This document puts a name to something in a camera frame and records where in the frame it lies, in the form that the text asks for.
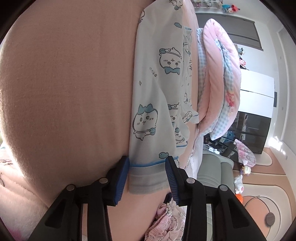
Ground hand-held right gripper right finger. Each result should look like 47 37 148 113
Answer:
165 156 269 241

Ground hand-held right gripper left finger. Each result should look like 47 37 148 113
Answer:
28 156 130 241

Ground light blue cartoon pajama pants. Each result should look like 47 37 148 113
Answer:
128 0 200 195

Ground pink ruffled pajama pants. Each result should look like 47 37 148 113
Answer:
143 201 188 241

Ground pale pink pillow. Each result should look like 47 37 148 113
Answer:
185 130 204 180

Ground grey-green padded headboard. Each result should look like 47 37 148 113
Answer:
195 153 235 241

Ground white plush toy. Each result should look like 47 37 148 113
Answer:
233 175 245 194

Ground pink hanging dress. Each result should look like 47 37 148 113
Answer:
234 138 257 166

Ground dark glass wardrobe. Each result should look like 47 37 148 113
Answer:
203 111 271 163

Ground pink bed sheet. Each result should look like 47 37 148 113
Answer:
0 0 201 241

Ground person's fleece pajama leg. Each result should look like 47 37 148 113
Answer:
0 141 50 234

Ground folded pink checked quilt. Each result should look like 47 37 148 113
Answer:
196 18 242 141

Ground white wardrobe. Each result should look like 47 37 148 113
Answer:
239 69 276 108

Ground pink haired doll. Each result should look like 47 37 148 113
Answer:
238 47 247 69

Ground grey door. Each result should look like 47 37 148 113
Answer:
195 13 264 52

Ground white storage shelf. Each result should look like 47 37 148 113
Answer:
195 0 222 8

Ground red blue plush toy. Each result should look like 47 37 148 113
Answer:
222 3 240 14

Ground white wall charger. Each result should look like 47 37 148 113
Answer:
205 144 221 154

